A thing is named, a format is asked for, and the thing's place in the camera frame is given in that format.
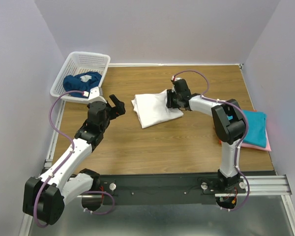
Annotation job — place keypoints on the white skirting strip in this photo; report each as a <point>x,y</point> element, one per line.
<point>170,64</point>

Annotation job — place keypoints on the pink folded t shirt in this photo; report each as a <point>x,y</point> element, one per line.
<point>256,137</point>

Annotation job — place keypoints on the white plastic laundry basket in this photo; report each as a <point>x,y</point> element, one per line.
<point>78,63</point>

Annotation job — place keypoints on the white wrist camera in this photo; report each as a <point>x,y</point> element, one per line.
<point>95,94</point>
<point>174,79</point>

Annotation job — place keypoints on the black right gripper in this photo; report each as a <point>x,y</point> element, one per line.
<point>169,104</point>

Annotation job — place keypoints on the teal folded t shirt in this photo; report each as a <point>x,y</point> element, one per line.
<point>255,116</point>

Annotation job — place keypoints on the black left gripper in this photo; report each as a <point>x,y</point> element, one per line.
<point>119,110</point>

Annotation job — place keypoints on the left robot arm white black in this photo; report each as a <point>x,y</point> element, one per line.
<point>46,196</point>

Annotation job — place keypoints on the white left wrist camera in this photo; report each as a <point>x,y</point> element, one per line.
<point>95,94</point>

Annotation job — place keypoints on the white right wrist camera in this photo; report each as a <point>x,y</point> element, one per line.
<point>174,79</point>

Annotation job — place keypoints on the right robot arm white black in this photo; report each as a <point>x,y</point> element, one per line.
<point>229,122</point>

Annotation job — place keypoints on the dark blue t shirt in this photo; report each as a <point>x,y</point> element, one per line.
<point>82,82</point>

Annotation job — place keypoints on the aluminium extrusion rail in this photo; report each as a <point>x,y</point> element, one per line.
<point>268,185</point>

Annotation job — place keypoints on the white t shirt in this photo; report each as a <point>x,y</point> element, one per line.
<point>151,109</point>

